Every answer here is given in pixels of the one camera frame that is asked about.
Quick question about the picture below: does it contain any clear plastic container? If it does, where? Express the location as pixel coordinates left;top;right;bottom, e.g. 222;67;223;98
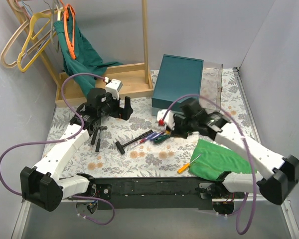
199;61;223;113

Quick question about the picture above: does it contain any aluminium frame rail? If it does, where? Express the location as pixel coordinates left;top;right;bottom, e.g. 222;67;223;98
11;199;30;239

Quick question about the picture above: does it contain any small claw hammer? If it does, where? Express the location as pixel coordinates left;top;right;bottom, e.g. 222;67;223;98
95;126;108;152

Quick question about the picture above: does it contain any teal box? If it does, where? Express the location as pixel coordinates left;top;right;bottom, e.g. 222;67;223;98
151;54;204;116

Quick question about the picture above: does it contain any orange handle screwdriver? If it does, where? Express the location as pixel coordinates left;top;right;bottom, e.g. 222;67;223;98
177;154;202;174

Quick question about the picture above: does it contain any green cloth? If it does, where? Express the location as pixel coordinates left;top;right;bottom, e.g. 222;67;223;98
189;139;252;181

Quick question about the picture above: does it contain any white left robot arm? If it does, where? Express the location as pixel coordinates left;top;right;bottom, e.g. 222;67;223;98
20;88;133;212

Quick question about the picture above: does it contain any black rubber mallet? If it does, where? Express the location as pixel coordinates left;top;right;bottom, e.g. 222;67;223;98
115;130;153;155

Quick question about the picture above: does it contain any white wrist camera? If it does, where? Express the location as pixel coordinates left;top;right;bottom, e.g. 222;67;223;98
104;77;123;100
156;110;175;129

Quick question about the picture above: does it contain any green handle screwdriver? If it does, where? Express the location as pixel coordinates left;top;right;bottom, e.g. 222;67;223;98
153;134;170;145

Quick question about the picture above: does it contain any wooden rack pole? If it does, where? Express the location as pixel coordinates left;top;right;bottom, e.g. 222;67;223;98
142;0;149;84

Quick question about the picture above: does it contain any yellow hanger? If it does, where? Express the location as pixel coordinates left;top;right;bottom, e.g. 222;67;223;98
17;7;64;72

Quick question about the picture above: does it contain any beige wooden hanger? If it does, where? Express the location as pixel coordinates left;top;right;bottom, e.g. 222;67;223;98
0;0;60;69

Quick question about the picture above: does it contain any red clear handle screwdriver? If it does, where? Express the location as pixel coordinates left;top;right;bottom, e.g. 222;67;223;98
132;131;158;148

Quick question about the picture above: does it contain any purple cable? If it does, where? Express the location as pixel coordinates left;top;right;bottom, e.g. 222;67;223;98
0;73;115;226
160;94;259;235

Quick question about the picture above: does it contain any blue handle screwdriver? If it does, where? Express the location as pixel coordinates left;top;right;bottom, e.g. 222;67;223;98
138;131;163;144

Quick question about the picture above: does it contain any dark green garment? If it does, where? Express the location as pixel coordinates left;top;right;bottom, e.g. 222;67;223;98
52;18;124;98

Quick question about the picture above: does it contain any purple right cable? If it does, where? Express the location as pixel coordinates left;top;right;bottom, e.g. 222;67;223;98
160;94;259;235

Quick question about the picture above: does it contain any wooden rack base tray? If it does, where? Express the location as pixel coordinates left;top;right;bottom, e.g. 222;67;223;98
55;62;154;108

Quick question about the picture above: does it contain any orange hanger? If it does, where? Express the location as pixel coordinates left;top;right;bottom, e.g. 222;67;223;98
63;3;77;60

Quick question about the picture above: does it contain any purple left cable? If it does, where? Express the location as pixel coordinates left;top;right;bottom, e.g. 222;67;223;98
0;73;115;226

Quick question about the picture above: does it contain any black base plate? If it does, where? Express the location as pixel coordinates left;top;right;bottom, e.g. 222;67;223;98
86;177;233;210

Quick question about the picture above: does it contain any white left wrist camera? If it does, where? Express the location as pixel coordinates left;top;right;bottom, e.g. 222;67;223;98
104;77;123;100

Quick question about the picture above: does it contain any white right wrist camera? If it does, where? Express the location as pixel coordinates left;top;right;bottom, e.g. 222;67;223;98
156;110;175;129

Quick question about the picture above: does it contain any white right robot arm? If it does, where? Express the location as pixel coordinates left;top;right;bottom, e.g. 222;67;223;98
157;94;299;205

